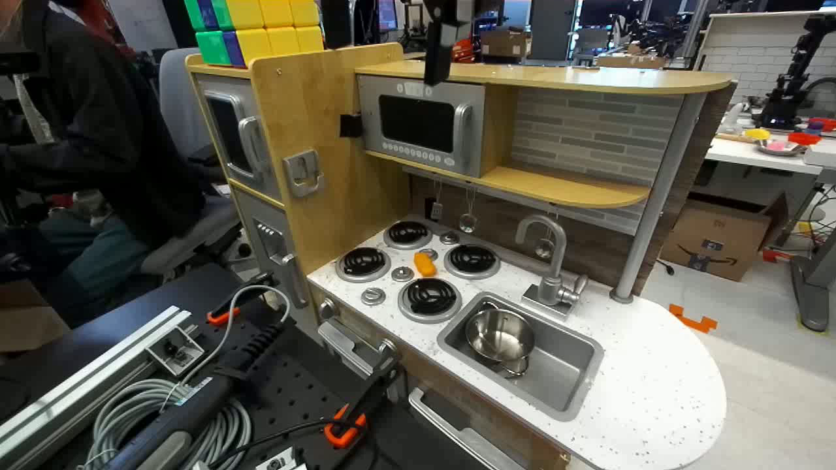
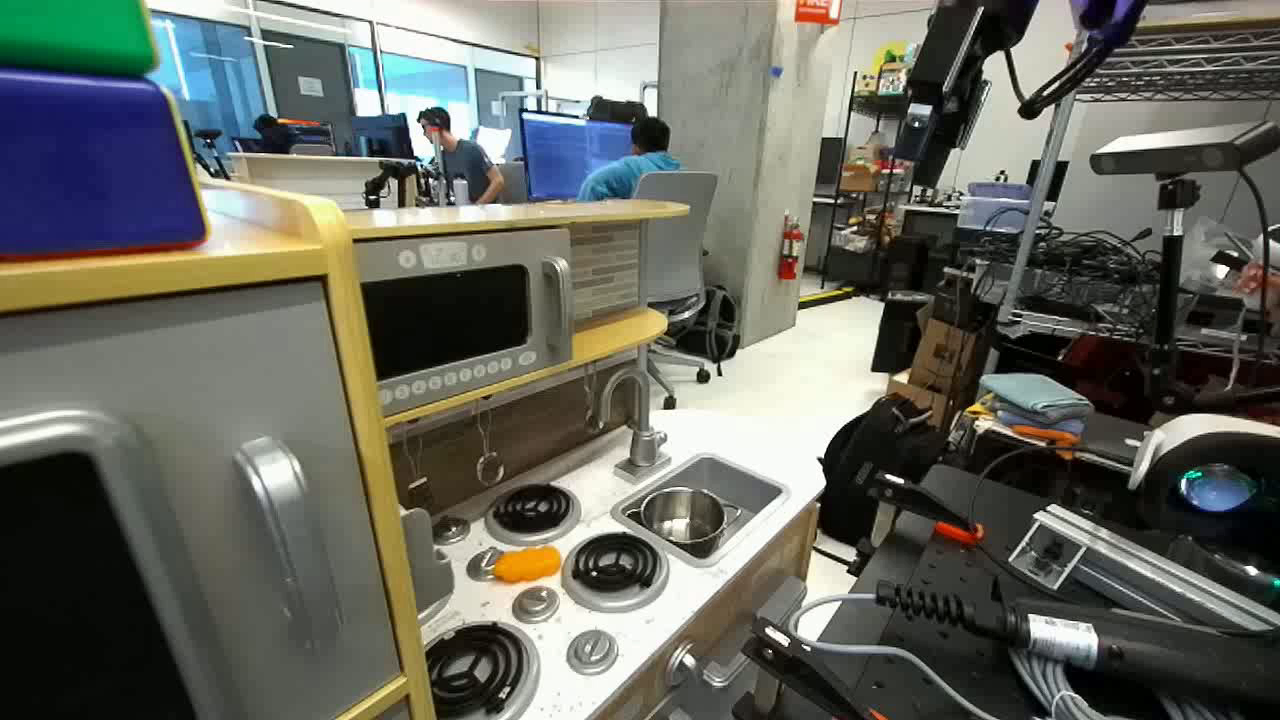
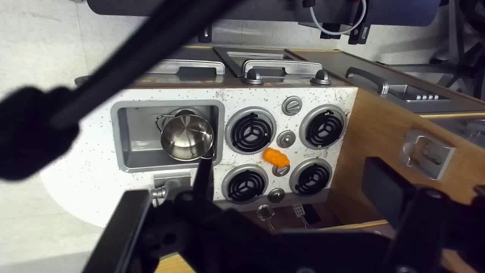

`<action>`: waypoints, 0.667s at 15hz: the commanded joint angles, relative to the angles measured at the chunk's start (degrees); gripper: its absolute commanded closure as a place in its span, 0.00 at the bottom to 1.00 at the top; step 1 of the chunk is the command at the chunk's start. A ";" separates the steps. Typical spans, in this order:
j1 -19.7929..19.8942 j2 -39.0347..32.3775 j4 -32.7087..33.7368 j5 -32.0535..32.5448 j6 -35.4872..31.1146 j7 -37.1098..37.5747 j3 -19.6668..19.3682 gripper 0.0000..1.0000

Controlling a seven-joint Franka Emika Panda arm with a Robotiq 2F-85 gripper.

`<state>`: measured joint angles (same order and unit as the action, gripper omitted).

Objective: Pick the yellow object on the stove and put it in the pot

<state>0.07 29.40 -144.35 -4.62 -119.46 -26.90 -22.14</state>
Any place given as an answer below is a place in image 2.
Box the black backpack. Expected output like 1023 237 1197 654
669 283 742 389

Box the green plastic block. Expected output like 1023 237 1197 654
0 0 163 79

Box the camera on black stand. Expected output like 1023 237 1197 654
1082 121 1280 404

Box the black bag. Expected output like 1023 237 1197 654
815 397 941 546

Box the black clamp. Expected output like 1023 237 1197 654
742 610 870 720

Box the blue plastic bin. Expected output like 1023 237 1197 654
0 68 213 265

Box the aluminum extrusion bar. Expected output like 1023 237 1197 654
1005 498 1280 633

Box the white cable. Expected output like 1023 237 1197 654
784 586 967 720

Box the red fire extinguisher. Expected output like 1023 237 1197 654
773 212 807 283

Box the metal ladder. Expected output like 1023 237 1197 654
995 90 1082 329

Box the orange handled tool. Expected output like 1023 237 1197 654
869 468 990 552

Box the small steel pot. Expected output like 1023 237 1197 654
630 484 736 552

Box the silver toy faucet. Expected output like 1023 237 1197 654
594 364 674 484

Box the white device with cyan light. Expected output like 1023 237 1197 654
1126 407 1280 538

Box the yellow orange toy food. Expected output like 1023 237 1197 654
489 542 568 586

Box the wooden toy kitchen unit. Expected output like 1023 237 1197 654
0 176 824 720

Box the black coil stove burner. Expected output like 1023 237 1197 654
559 527 674 614
422 614 545 720
479 480 584 546

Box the metal wall hook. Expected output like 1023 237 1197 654
467 407 513 490

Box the metal toy sink basin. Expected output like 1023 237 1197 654
609 453 786 565

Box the gray toy microwave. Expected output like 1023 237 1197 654
353 229 578 417

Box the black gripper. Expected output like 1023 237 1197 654
905 0 1044 139

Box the gray office chair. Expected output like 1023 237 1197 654
630 167 725 413

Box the folded blue cloth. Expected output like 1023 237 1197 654
975 368 1101 431

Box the blue office partition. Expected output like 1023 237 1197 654
517 106 638 204

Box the black storage shelf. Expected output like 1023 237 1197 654
834 68 929 290

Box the person in gray shirt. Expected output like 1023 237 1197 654
411 102 513 209

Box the person in teal shirt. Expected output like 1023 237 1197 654
572 111 683 204

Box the gray toy oven door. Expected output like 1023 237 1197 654
0 277 407 720

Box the black handle with cable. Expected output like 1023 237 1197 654
869 577 1280 707

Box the dark computer monitor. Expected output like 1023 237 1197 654
346 106 421 164

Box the brown cardboard box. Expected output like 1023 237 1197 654
908 311 990 404

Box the blue plastic crate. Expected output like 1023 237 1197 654
957 181 1038 238

